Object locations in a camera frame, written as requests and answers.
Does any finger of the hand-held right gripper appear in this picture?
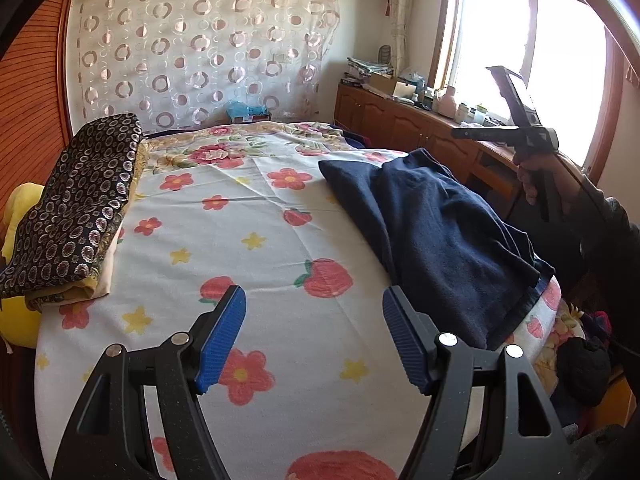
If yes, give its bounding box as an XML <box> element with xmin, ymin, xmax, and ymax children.
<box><xmin>451</xmin><ymin>127</ymin><xmax>524</xmax><ymax>141</ymax></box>
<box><xmin>486</xmin><ymin>65</ymin><xmax>542</xmax><ymax>129</ymax></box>

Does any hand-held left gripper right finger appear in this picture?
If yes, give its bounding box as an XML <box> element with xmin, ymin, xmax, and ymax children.
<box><xmin>381</xmin><ymin>285</ymin><xmax>576</xmax><ymax>480</ymax></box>

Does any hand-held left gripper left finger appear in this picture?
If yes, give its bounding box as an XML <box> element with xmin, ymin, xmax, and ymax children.
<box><xmin>50</xmin><ymin>284</ymin><xmax>247</xmax><ymax>480</ymax></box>

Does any navy blue t-shirt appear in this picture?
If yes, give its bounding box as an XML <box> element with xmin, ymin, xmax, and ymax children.
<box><xmin>318</xmin><ymin>147</ymin><xmax>557</xmax><ymax>351</ymax></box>

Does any pile of dark clothes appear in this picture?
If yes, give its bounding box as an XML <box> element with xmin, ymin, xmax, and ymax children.
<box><xmin>557</xmin><ymin>310</ymin><xmax>618</xmax><ymax>408</ymax></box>

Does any person's right hand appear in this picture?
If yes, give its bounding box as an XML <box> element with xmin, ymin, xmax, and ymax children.
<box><xmin>516</xmin><ymin>152</ymin><xmax>576</xmax><ymax>213</ymax></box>

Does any wooden framed window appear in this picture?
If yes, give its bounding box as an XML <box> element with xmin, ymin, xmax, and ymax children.
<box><xmin>430</xmin><ymin>0</ymin><xmax>631</xmax><ymax>171</ymax></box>

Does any brown wooden cabinet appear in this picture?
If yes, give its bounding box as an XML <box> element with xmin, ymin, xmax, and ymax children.
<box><xmin>334</xmin><ymin>82</ymin><xmax>531</xmax><ymax>211</ymax></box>

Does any white floral bed sheet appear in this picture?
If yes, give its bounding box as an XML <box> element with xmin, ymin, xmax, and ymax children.
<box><xmin>34</xmin><ymin>130</ymin><xmax>563</xmax><ymax>480</ymax></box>

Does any brown cardboard box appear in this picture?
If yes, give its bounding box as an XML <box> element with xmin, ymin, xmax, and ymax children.
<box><xmin>369</xmin><ymin>74</ymin><xmax>401</xmax><ymax>96</ymax></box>

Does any cream folded cloth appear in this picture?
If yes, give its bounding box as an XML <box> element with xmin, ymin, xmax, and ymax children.
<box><xmin>92</xmin><ymin>220</ymin><xmax>126</xmax><ymax>302</ymax></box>

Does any stack of papers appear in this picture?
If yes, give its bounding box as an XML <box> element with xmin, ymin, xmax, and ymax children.
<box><xmin>346</xmin><ymin>56</ymin><xmax>396</xmax><ymax>80</ymax></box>

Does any beige window curtain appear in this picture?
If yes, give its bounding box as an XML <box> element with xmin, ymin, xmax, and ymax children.
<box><xmin>387</xmin><ymin>0</ymin><xmax>416</xmax><ymax>76</ymax></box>

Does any beige rose print bedspread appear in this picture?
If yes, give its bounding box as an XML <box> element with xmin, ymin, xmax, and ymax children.
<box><xmin>139</xmin><ymin>121</ymin><xmax>368</xmax><ymax>171</ymax></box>

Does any dark circle-patterned folded blanket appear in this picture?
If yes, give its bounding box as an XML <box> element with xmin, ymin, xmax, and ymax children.
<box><xmin>0</xmin><ymin>112</ymin><xmax>146</xmax><ymax>306</ymax></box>

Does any yellow plush toy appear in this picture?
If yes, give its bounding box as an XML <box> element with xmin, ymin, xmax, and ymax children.
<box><xmin>0</xmin><ymin>182</ymin><xmax>46</xmax><ymax>351</ymax></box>

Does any wooden headboard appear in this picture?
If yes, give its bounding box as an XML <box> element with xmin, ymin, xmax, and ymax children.
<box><xmin>0</xmin><ymin>0</ymin><xmax>81</xmax><ymax>221</ymax></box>

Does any sheer circle-patterned curtain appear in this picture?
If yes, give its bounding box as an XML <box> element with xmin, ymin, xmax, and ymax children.
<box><xmin>72</xmin><ymin>0</ymin><xmax>343</xmax><ymax>133</ymax></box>

